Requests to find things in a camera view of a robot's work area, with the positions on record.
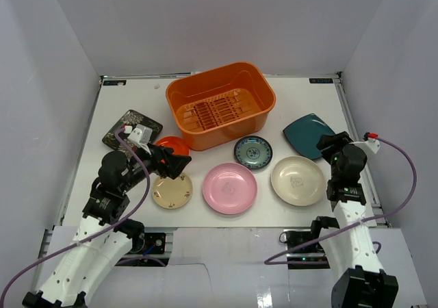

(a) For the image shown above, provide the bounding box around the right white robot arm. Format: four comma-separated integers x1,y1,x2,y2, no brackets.
309,132,399,307

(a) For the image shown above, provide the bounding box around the blue floral patterned plate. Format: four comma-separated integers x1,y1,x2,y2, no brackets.
233,136,273,170

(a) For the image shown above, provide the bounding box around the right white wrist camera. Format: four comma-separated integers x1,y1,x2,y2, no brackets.
352,132,381,155

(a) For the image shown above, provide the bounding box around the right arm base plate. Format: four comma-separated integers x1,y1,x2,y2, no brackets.
279,229,332,270

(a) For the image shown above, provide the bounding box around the teal square plate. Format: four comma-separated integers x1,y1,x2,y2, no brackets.
283,114,335,160

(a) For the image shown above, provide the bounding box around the pink round plate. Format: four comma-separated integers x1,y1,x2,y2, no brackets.
202,163,258,215

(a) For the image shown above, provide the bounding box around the black floral square plate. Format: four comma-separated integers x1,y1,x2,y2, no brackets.
102,109,164,155

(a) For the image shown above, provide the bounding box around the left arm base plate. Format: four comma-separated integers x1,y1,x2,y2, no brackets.
116,232,169,267

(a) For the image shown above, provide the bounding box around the beige floral round plate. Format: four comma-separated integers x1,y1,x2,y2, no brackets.
152,173,193,209

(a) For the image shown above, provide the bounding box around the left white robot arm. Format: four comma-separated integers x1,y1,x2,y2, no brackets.
23,144,192,307

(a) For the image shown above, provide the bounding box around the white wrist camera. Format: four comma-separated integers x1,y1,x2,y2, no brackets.
352,132,381,155
124,124,153,147

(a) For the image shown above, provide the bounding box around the orange plastic bin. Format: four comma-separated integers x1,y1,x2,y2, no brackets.
166,62,276,151

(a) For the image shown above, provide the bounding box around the cream white round plate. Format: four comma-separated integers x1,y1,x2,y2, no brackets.
270,156,326,207

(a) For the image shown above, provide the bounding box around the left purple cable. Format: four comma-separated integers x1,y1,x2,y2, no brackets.
0,127,151,302

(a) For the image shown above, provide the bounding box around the small orange round plate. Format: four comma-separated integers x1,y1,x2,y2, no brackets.
155,136,190,156

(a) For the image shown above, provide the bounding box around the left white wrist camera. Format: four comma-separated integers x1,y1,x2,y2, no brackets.
124,124,153,147

